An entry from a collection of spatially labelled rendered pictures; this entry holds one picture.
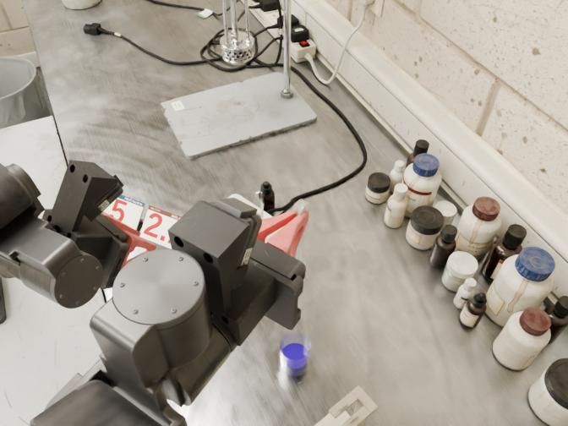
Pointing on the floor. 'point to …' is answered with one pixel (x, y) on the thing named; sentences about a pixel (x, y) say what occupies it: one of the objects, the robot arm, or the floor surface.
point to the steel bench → (420, 343)
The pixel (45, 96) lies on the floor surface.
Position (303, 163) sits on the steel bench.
